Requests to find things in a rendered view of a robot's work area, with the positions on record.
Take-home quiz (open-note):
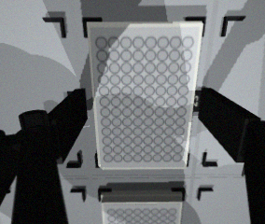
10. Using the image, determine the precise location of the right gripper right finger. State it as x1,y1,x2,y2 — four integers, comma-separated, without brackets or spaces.
198,88,265,224

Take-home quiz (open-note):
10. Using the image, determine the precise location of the white well plate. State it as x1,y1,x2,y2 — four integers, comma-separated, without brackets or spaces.
101,190,183,224
87,21,203,170

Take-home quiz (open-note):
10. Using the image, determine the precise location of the white rectangular deck plate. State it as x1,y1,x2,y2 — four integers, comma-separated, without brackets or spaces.
60,0,242,224

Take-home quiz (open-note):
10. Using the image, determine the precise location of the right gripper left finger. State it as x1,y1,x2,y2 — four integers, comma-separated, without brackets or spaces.
0,89,88,224

